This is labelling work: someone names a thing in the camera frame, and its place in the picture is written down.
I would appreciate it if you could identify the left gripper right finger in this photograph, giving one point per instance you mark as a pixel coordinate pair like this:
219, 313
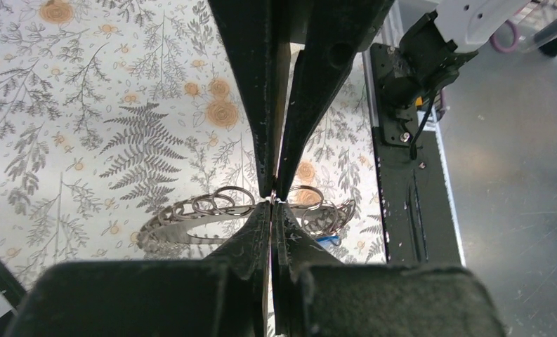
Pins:
315, 294

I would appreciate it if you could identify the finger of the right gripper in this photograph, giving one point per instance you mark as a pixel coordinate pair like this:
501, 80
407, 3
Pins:
336, 31
247, 29

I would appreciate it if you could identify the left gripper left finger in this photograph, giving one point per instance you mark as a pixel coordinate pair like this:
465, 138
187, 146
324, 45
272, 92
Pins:
224, 294

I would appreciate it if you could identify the blue key tag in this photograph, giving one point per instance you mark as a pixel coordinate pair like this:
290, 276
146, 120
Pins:
333, 240

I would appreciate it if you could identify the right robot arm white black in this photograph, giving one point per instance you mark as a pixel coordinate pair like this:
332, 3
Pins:
291, 58

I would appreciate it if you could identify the floral table mat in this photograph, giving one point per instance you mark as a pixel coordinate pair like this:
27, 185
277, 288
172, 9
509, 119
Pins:
86, 178

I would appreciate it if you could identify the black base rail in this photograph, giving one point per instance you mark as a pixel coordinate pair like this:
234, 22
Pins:
418, 221

